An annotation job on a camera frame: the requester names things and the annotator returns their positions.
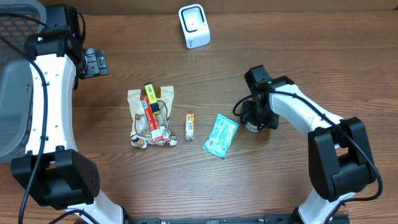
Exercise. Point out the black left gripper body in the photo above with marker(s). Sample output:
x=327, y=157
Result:
x=95, y=65

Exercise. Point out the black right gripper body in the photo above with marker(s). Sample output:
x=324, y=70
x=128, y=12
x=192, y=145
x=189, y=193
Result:
x=260, y=115

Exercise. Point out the green lid round jar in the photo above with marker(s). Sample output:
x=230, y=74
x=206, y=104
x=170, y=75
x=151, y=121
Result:
x=251, y=127

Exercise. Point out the small orange white box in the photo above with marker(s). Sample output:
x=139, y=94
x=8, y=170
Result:
x=190, y=127

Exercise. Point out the beige brown snack bag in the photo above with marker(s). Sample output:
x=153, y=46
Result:
x=140, y=135

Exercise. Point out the red white stick packet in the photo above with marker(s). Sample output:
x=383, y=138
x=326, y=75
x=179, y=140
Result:
x=155, y=131

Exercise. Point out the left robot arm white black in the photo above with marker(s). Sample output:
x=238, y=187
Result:
x=42, y=61

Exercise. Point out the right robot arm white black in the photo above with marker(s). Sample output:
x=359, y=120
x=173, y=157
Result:
x=340, y=162

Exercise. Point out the white barcode scanner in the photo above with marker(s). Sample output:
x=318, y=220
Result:
x=194, y=25

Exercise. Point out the grey plastic mesh basket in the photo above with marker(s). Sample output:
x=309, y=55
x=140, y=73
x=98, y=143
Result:
x=16, y=76

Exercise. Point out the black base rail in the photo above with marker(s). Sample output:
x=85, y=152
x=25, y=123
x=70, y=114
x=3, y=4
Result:
x=211, y=221

